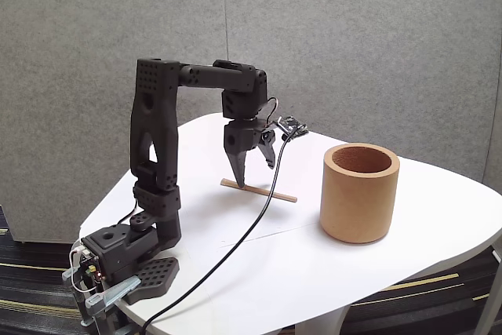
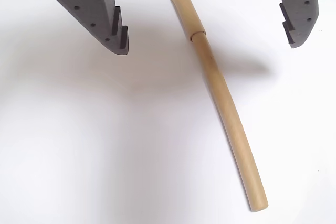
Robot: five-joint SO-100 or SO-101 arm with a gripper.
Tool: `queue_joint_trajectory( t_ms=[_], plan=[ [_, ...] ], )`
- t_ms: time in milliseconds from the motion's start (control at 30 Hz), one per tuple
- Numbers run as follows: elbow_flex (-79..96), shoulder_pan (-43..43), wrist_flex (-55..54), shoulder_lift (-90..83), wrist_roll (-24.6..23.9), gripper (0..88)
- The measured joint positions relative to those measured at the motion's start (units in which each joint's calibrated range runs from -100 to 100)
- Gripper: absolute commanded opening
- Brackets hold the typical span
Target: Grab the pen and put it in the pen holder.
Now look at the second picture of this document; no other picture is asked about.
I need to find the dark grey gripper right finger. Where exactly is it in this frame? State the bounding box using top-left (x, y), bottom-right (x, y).
top-left (258, 0), bottom-right (320, 49)

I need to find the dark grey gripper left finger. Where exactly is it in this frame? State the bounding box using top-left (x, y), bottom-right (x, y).
top-left (26, 0), bottom-right (130, 56)

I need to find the light wooden pen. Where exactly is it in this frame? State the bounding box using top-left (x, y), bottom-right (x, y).
top-left (164, 0), bottom-right (269, 212)

